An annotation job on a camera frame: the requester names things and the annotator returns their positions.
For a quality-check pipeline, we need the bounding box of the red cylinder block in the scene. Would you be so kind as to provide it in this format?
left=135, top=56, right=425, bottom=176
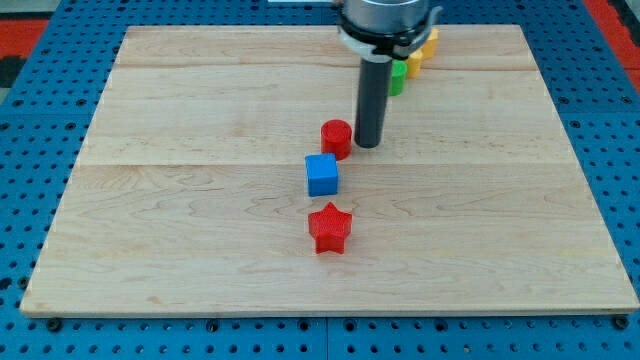
left=320, top=119, right=352, bottom=160

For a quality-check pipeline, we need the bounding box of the yellow block far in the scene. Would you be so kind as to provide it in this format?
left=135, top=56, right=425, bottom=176
left=421, top=27, right=439, bottom=60

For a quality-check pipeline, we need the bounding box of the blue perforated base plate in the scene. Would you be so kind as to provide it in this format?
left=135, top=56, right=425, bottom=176
left=1, top=0, right=639, bottom=359

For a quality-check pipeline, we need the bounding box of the blue cube block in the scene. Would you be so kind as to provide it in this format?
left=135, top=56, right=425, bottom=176
left=305, top=153, right=339, bottom=197

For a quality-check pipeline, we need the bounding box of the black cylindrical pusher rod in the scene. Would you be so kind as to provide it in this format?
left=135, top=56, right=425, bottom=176
left=354, top=59, right=392, bottom=149

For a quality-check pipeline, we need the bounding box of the red star block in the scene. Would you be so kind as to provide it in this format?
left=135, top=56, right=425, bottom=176
left=308, top=202, right=353, bottom=254

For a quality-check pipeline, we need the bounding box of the yellow block near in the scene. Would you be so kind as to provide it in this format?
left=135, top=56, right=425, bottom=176
left=405, top=49, right=423, bottom=79

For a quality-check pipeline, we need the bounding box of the light wooden board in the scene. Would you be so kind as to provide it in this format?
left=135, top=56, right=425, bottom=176
left=21, top=25, right=639, bottom=318

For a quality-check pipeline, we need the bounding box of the yellow block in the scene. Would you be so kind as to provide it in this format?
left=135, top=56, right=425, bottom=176
left=421, top=27, right=439, bottom=60
left=405, top=49, right=423, bottom=79

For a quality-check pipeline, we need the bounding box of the green block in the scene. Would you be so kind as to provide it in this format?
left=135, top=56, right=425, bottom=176
left=389, top=60, right=408, bottom=96

